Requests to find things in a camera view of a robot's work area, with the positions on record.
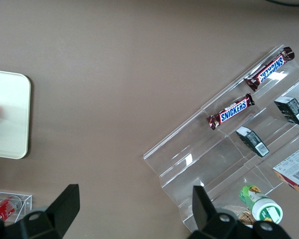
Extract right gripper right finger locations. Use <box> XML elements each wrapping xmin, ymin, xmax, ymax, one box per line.
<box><xmin>188</xmin><ymin>185</ymin><xmax>291</xmax><ymax>239</ymax></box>

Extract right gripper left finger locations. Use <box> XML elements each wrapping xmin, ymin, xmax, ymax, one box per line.
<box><xmin>3</xmin><ymin>184</ymin><xmax>80</xmax><ymax>239</ymax></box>

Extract light wicker basket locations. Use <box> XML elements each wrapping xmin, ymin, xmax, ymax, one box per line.
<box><xmin>221</xmin><ymin>205</ymin><xmax>256</xmax><ymax>229</ymax></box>

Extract cream plastic tray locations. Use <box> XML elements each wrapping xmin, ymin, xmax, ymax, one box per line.
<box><xmin>0</xmin><ymin>69</ymin><xmax>32</xmax><ymax>160</ymax></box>

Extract clear acrylic bottle rack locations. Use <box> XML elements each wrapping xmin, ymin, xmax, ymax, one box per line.
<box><xmin>0</xmin><ymin>190</ymin><xmax>33</xmax><ymax>224</ymax></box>

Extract red cola bottle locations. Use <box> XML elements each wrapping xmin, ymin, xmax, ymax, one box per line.
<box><xmin>0</xmin><ymin>195</ymin><xmax>22</xmax><ymax>222</ymax></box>

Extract green bottle white cap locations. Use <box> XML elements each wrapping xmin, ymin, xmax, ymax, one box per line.
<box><xmin>239</xmin><ymin>184</ymin><xmax>284</xmax><ymax>224</ymax></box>

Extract clear acrylic stepped display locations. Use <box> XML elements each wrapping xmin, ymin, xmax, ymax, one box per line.
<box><xmin>142</xmin><ymin>44</ymin><xmax>299</xmax><ymax>231</ymax></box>

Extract small black carton box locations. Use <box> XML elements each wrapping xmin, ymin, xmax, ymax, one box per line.
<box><xmin>274</xmin><ymin>96</ymin><xmax>299</xmax><ymax>127</ymax></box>
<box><xmin>235</xmin><ymin>125</ymin><xmax>270</xmax><ymax>157</ymax></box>

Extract white orange barcode box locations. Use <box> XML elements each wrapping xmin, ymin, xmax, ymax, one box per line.
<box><xmin>273</xmin><ymin>143</ymin><xmax>299</xmax><ymax>199</ymax></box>

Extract Snickers chocolate bar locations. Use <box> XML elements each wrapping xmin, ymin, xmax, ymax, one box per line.
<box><xmin>205</xmin><ymin>93</ymin><xmax>255</xmax><ymax>131</ymax></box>
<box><xmin>243</xmin><ymin>46</ymin><xmax>296</xmax><ymax>92</ymax></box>

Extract black cable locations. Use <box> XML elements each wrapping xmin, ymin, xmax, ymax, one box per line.
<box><xmin>264</xmin><ymin>0</ymin><xmax>299</xmax><ymax>7</ymax></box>

